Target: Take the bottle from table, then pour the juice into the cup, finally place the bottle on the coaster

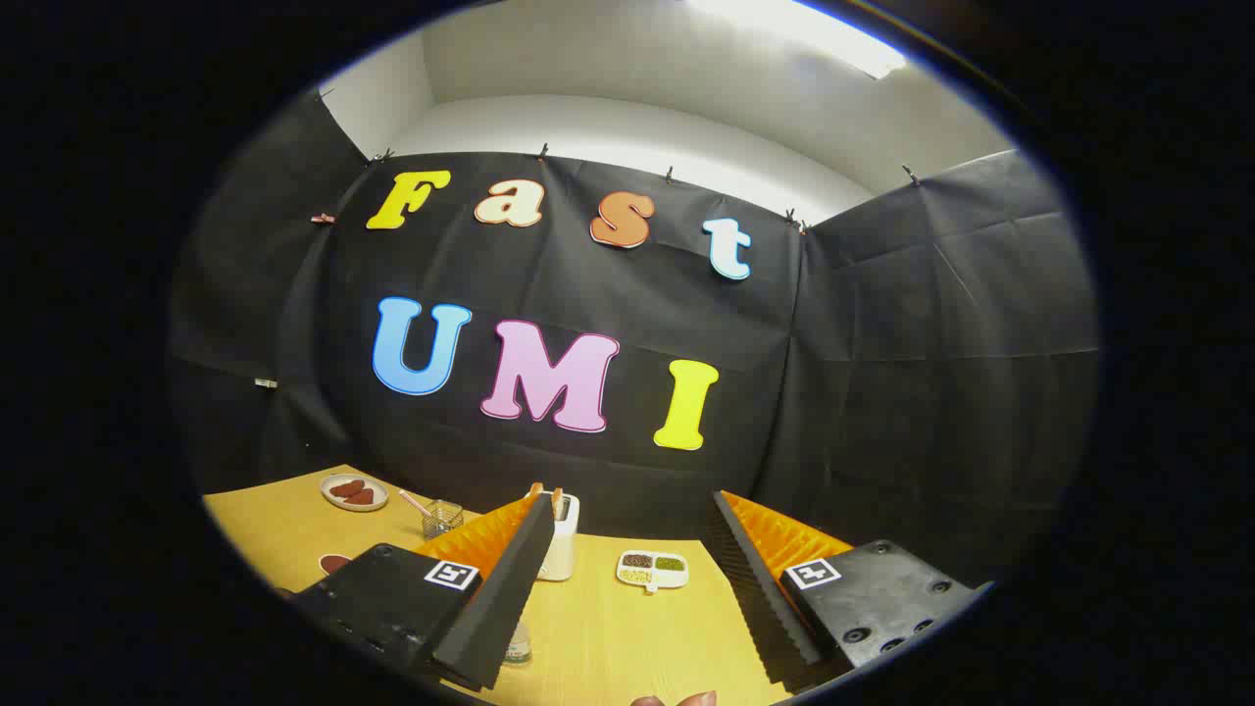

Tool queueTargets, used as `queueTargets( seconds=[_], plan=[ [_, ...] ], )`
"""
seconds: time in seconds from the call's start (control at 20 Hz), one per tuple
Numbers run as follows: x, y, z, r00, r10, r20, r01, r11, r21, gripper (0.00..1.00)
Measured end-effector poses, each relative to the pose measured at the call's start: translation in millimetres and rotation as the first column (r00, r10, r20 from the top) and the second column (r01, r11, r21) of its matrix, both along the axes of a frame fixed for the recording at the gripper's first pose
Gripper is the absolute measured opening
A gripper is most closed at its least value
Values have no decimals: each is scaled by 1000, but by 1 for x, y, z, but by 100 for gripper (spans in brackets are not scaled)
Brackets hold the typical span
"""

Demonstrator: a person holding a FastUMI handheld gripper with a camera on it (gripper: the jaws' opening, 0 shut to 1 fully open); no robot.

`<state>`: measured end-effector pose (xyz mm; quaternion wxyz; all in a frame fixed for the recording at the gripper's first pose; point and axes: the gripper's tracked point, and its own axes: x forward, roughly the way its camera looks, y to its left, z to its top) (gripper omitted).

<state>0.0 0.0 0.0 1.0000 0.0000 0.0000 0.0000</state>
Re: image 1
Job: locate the white toaster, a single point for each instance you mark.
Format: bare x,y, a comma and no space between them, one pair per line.
563,549

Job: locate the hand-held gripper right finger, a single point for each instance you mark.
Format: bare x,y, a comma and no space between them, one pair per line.
760,588

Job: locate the beige cup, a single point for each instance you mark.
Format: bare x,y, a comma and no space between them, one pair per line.
333,563

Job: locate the clear plastic bottle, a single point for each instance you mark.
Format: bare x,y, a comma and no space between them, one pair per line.
518,645

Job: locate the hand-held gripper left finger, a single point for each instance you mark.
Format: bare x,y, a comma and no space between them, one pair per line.
490,608

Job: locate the red food slice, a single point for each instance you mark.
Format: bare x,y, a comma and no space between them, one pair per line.
345,487
362,498

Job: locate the black backdrop cloth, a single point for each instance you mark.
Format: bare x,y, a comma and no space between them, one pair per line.
882,392

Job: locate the white divided dish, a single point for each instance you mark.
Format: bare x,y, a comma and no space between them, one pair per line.
652,579

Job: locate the white round plate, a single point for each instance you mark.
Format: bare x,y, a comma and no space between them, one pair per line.
333,502

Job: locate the striped straw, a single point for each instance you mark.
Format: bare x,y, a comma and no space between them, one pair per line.
413,502

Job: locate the wooden table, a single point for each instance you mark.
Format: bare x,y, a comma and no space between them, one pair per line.
627,637

